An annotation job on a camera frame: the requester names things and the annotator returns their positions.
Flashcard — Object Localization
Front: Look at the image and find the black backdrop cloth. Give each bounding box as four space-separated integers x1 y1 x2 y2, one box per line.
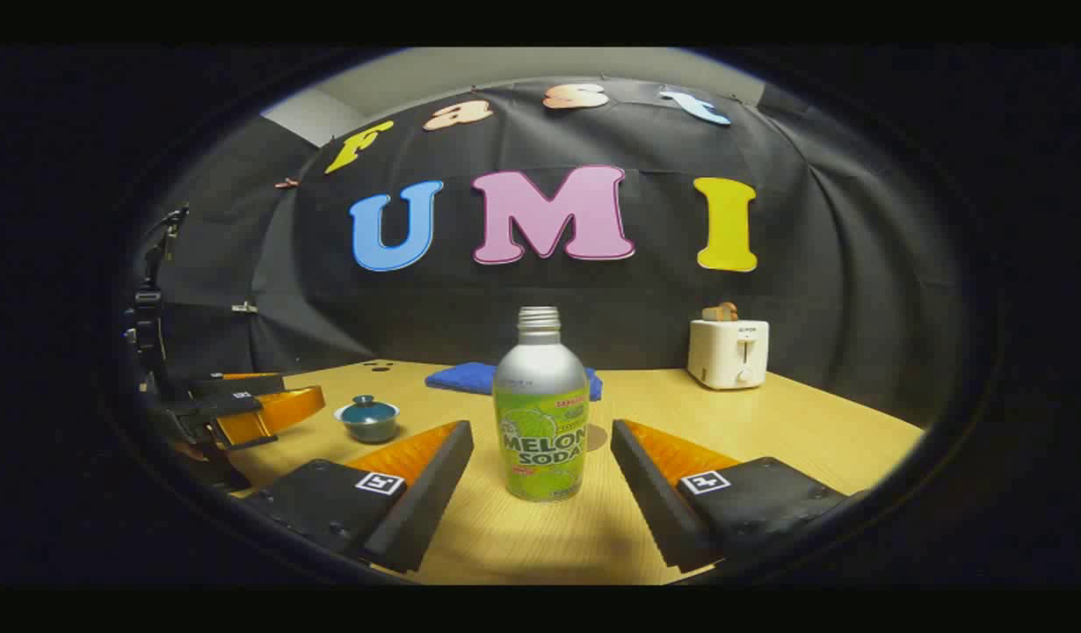
145 77 968 427

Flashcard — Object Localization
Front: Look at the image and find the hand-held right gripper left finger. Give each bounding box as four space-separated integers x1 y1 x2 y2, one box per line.
240 419 475 574

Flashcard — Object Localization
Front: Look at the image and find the teal teacup white inside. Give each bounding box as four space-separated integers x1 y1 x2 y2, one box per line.
334 404 401 444

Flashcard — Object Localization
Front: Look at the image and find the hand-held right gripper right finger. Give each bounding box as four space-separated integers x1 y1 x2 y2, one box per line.
610 418 851 573

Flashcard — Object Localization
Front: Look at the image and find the blue folded towel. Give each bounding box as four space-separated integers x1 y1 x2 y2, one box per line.
424 361 605 403

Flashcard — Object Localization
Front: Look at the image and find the silver green-label water bottle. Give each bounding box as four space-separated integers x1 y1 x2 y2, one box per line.
492 306 591 503

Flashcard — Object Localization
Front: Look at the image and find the white toaster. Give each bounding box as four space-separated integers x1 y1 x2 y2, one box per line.
686 318 770 391

